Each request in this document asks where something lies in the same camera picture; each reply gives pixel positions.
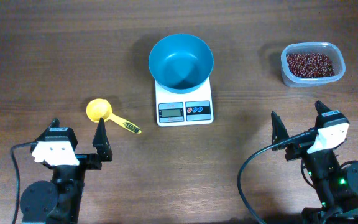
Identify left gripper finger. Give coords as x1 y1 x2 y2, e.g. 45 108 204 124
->
30 118 78 152
93 118 112 162

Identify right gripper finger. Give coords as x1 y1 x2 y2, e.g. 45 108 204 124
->
271 111 290 151
314 100 350 129

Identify yellow plastic measuring scoop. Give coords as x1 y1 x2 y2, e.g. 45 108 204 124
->
86 98 142 134

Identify red adzuki beans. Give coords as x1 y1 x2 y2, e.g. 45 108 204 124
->
286 53 334 78

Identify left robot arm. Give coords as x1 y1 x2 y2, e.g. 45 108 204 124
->
20 119 112 223

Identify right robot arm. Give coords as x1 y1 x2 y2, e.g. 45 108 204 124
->
271 101 358 223

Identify white digital kitchen scale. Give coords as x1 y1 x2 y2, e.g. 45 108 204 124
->
155 78 214 127

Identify blue plastic bowl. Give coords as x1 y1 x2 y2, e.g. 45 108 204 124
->
148 34 214 94

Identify clear plastic container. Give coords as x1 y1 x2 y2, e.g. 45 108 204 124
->
280 42 346 88

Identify right black camera cable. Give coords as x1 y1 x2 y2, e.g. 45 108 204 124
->
236 130 319 224

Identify black camera cable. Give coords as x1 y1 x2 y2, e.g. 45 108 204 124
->
9 141 39 224
236 130 319 224

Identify left black camera cable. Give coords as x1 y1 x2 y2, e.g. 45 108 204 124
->
9 141 39 224

